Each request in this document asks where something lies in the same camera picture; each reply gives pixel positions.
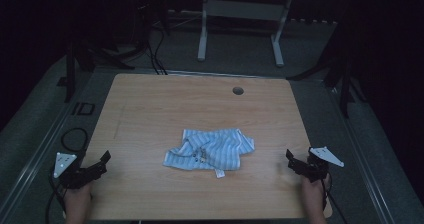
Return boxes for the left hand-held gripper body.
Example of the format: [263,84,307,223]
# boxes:
[53,152,102,190]

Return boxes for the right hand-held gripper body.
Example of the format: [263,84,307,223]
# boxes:
[296,146,345,184]

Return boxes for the blue striped shirt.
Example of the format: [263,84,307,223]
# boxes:
[162,128,256,179]

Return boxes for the person's left hand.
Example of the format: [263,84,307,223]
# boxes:
[61,183,93,218]

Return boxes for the person's right hand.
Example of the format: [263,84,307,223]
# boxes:
[301,172,332,216]

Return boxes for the black metal stand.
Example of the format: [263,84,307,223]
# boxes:
[57,33,136,104]
[286,47,369,119]

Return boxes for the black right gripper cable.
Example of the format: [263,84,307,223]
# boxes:
[319,170,348,224]

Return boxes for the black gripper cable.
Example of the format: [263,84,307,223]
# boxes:
[319,170,348,224]
[44,127,89,224]

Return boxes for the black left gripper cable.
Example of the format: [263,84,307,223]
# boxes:
[44,127,89,224]

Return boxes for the metal floor rail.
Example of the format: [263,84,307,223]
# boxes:
[321,78,398,224]
[0,72,116,215]

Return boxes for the black floor cables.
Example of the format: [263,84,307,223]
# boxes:
[145,25,169,76]

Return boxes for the white metal desk frame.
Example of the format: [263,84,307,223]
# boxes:
[197,0,296,68]

